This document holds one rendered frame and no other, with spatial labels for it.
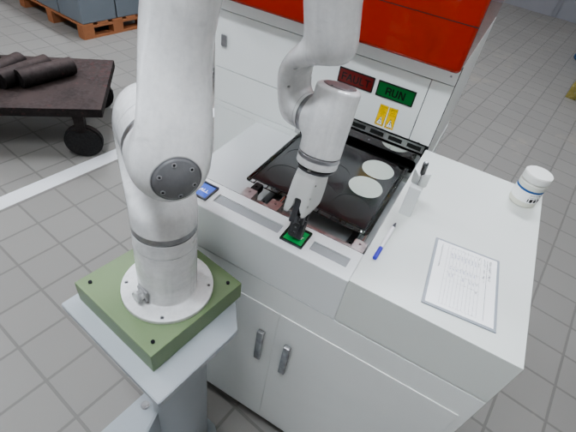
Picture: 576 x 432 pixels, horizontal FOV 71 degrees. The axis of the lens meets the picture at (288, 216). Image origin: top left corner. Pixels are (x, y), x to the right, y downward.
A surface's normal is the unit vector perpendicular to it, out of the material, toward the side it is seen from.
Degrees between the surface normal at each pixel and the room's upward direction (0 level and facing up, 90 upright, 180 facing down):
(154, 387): 0
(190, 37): 87
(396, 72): 90
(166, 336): 2
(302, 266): 90
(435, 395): 90
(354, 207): 0
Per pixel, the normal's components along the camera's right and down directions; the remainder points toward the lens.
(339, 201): 0.13, -0.73
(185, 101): 0.55, 0.27
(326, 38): -0.30, 0.71
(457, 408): -0.49, 0.54
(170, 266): 0.30, 0.66
